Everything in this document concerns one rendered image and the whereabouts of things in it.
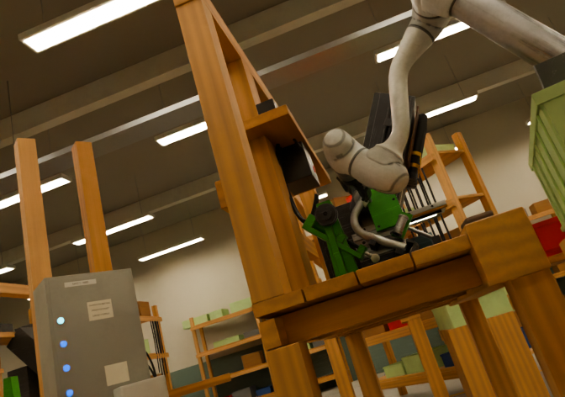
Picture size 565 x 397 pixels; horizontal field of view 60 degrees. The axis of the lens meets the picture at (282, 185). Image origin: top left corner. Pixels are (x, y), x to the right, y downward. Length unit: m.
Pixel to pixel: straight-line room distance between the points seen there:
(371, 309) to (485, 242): 0.32
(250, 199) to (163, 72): 4.99
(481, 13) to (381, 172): 0.52
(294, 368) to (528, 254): 0.60
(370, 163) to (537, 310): 0.60
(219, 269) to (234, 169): 10.40
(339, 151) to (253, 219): 0.38
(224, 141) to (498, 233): 0.75
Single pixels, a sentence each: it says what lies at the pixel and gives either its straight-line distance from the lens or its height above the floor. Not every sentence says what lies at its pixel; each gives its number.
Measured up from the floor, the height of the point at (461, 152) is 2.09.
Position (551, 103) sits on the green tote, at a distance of 0.75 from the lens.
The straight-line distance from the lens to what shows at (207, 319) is 11.16.
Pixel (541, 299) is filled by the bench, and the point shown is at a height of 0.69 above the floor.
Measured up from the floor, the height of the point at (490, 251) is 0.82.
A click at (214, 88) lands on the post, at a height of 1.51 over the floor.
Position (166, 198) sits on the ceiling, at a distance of 10.23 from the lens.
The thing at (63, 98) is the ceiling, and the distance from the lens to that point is 6.85.
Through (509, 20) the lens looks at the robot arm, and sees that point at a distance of 1.51.
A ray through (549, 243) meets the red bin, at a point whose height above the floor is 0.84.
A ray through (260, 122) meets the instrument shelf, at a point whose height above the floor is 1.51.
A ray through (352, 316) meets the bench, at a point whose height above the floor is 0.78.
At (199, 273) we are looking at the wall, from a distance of 11.90.
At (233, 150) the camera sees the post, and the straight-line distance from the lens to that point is 1.38.
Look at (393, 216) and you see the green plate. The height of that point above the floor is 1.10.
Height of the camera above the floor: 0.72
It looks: 19 degrees up
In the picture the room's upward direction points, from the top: 17 degrees counter-clockwise
